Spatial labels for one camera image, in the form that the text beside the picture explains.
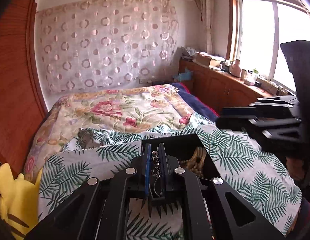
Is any metal hair pin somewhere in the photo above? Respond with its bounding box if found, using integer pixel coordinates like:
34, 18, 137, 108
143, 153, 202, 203
148, 146, 165, 202

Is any wooden sideboard cabinet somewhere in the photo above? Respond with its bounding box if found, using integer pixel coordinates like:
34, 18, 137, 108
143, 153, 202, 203
179, 59, 272, 114

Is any pink white bottle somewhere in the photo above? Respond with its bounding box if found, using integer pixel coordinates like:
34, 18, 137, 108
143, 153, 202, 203
230, 59, 241, 77

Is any blue blanket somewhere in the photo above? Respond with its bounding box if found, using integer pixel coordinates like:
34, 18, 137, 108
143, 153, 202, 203
171, 83, 218, 122

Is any palm leaf print cloth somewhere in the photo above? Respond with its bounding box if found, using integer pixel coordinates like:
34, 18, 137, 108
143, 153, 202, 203
38, 113, 302, 235

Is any cardboard box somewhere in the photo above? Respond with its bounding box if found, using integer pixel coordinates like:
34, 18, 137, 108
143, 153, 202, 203
195, 53, 221, 68

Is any blue plush toy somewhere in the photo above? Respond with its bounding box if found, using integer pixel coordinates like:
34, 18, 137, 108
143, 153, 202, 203
173, 68, 194, 82

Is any black storage box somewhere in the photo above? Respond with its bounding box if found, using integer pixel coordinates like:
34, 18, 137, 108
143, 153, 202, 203
141, 134, 220, 212

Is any yellow plush toy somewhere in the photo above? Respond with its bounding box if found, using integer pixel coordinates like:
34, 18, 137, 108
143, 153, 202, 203
0, 163, 42, 239

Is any floral quilt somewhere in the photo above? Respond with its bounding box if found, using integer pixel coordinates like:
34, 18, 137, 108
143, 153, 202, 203
24, 84, 194, 182

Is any window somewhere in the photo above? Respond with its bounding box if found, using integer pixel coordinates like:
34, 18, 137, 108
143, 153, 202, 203
227, 0, 310, 92

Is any red wooden wardrobe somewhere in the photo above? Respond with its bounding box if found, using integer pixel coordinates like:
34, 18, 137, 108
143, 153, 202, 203
0, 0, 47, 175

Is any pink circle pattern curtain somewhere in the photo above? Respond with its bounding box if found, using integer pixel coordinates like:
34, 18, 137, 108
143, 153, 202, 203
35, 0, 179, 95

